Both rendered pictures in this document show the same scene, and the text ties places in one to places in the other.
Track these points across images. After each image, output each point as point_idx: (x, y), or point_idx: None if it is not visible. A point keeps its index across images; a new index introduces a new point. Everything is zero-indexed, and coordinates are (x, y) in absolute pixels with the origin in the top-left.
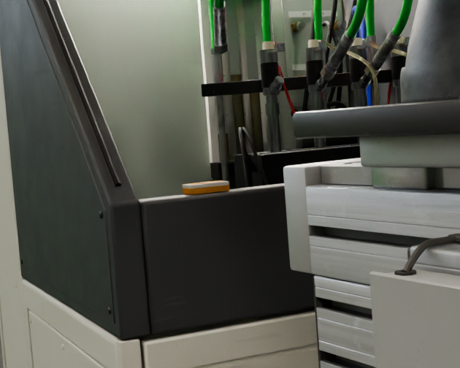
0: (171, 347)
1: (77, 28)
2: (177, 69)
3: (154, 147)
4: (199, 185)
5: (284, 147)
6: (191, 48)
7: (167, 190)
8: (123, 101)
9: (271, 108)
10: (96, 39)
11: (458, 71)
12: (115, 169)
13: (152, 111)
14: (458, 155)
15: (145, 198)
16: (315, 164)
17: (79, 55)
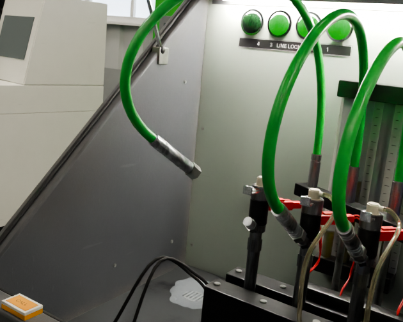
0: None
1: (235, 106)
2: (309, 159)
3: (275, 218)
4: (6, 303)
5: None
6: (327, 143)
7: (277, 257)
8: (257, 173)
9: (249, 244)
10: (247, 117)
11: None
12: None
13: (279, 188)
14: None
15: None
16: None
17: (80, 150)
